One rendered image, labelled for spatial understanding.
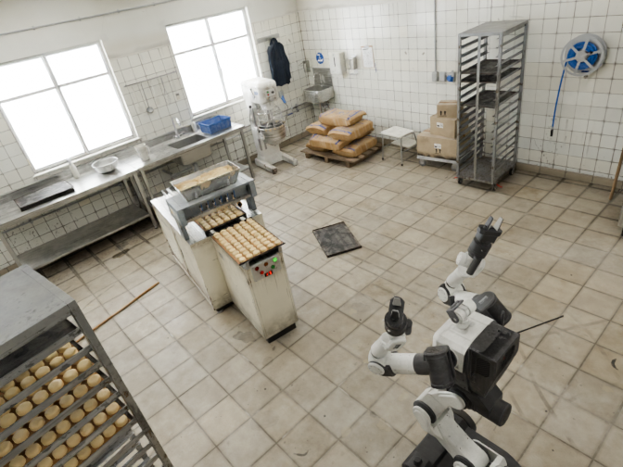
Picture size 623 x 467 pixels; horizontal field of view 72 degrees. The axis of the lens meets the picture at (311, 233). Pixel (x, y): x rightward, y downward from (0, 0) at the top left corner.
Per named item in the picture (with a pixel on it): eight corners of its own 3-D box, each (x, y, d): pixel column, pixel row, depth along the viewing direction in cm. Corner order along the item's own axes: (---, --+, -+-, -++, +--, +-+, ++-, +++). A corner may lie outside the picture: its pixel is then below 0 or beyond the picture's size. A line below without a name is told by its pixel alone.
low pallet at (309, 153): (301, 157, 732) (299, 150, 726) (333, 140, 775) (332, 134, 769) (354, 169, 652) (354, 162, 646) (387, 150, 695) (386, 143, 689)
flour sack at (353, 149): (352, 159, 654) (351, 150, 647) (332, 156, 682) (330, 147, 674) (380, 143, 695) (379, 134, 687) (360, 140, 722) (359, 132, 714)
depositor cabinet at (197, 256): (175, 262, 508) (150, 200, 464) (229, 238, 537) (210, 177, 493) (217, 317, 411) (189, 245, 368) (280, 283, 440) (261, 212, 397)
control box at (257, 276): (253, 280, 333) (249, 266, 326) (279, 267, 343) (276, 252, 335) (255, 283, 330) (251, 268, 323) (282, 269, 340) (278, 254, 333)
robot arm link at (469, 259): (486, 246, 206) (476, 264, 212) (464, 239, 206) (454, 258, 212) (490, 259, 196) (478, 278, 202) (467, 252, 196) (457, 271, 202)
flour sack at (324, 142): (307, 146, 702) (305, 136, 693) (324, 137, 725) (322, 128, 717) (340, 152, 655) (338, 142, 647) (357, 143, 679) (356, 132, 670)
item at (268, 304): (234, 308, 419) (207, 230, 373) (263, 291, 433) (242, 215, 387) (267, 347, 367) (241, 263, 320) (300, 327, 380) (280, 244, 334)
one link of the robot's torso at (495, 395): (512, 414, 201) (514, 389, 192) (498, 433, 194) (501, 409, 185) (458, 383, 220) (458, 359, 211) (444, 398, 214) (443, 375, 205)
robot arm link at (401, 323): (379, 324, 158) (380, 336, 168) (406, 329, 156) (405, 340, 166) (385, 294, 165) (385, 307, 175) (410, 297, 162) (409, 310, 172)
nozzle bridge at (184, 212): (177, 232, 393) (164, 198, 375) (247, 202, 422) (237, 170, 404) (189, 245, 368) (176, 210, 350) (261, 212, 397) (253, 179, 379)
